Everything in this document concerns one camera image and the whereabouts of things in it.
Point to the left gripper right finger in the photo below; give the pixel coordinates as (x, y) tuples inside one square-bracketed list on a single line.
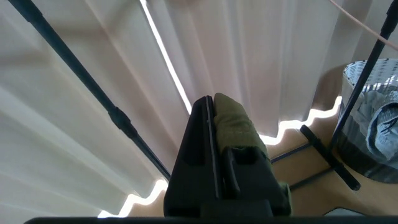
[(258, 180)]

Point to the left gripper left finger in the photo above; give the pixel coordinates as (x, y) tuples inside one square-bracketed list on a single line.
[(189, 174)]

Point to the green printed sleeveless shirt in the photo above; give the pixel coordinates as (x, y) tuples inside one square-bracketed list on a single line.
[(233, 124)]

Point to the pink clothes hanger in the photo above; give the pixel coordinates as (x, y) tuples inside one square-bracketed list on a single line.
[(357, 20)]

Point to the black clothes rack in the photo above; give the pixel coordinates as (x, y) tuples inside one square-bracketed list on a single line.
[(121, 119)]

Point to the white laundry basket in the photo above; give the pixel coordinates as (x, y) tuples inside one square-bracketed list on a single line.
[(351, 152)]

